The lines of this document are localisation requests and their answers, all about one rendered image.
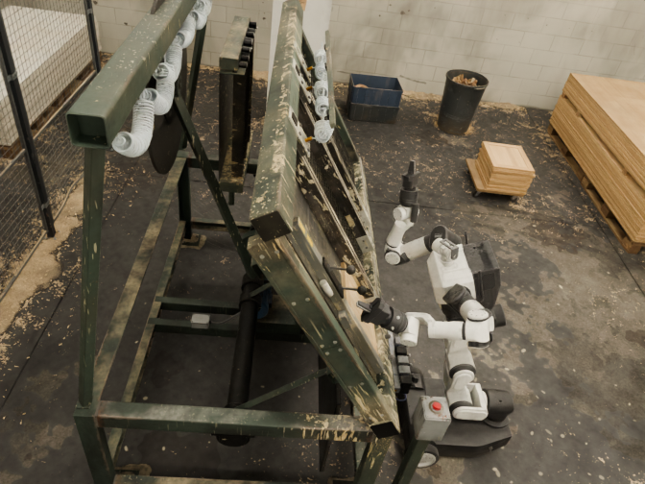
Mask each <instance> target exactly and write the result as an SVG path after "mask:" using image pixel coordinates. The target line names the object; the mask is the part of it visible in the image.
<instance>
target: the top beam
mask: <svg viewBox="0 0 645 484"><path fill-rule="evenodd" d="M302 24H303V9H302V6H301V4H300V2H299V0H287V1H285V2H283V3H282V10H281V16H280V22H279V28H278V34H277V41H276V47H275V58H274V64H273V71H272V77H271V83H270V89H269V95H268V102H267V107H266V114H265V120H264V126H263V133H262V138H261V145H260V151H259V157H258V163H257V169H256V176H255V182H254V188H253V194H252V200H251V212H250V218H249V219H250V221H251V223H252V225H253V226H254V228H255V229H256V231H257V233H258V234H259V236H260V237H261V239H262V240H263V241H264V242H267V241H269V240H272V239H275V238H278V237H280V236H283V235H286V234H289V233H291V232H292V231H293V217H294V198H295V178H296V159H297V140H298V136H297V134H296V132H295V130H294V128H293V126H292V124H291V122H290V120H289V118H288V113H289V106H291V107H292V109H293V111H294V113H295V115H296V117H297V119H298V120H299V80H298V78H297V76H296V74H295V72H294V70H293V68H292V66H293V59H295V61H296V63H297V66H298V68H299V71H300V61H299V58H298V56H297V54H296V52H295V49H294V43H295V42H296V43H297V45H298V47H299V50H300V52H301V44H302Z"/></svg>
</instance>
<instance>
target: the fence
mask: <svg viewBox="0 0 645 484"><path fill-rule="evenodd" d="M299 221H300V219H299V217H298V216H297V217H294V218H293V231H292V232H291V233H292V234H293V236H294V238H295V239H296V241H297V243H298V244H299V247H300V248H301V250H302V252H303V253H304V255H305V257H306V258H307V260H308V262H309V263H310V265H311V267H312V268H313V270H314V272H315V273H316V275H317V277H318V278H319V280H320V281H321V280H322V279H325V280H326V281H327V283H328V285H329V286H330V288H331V290H332V291H333V296H332V297H330V299H331V300H332V301H333V303H334V305H335V306H336V308H337V310H338V311H341V310H345V311H346V313H347V315H348V316H349V318H350V320H351V327H349V328H348V329H349V330H350V332H351V334H352V335H353V337H354V339H355V340H356V342H357V343H358V345H359V347H360V348H361V350H362V352H363V353H364V355H365V357H366V358H367V359H368V361H369V362H370V365H371V366H372V368H373V370H374V371H375V373H376V374H380V373H384V367H383V363H382V361H381V359H380V357H379V356H378V354H377V352H376V350H375V349H374V347H373V345H372V343H371V342H370V339H369V337H368V336H367V334H366V332H365V331H364V330H363V328H362V326H361V325H360V323H359V321H358V319H357V318H356V316H355V314H354V312H353V311H352V309H351V307H350V305H349V304H348V302H347V300H346V298H345V296H344V298H343V299H342V298H341V297H340V295H339V293H338V292H337V290H336V288H335V286H334V285H333V283H332V281H331V280H330V278H329V276H328V274H327V273H326V271H325V269H324V268H323V258H322V256H321V254H320V253H319V251H318V249H317V248H316V246H315V244H314V242H313V241H312V239H311V237H310V235H309V234H308V232H307V230H306V228H304V229H305V234H304V232H303V230H302V229H301V227H300V225H299ZM300 222H301V221H300ZM301 223H302V222H301ZM302 225H303V224H302ZM303 227H304V226H303ZM307 234H308V236H309V237H310V239H311V241H312V243H313V248H312V246H311V244H310V242H309V241H308V239H307Z"/></svg>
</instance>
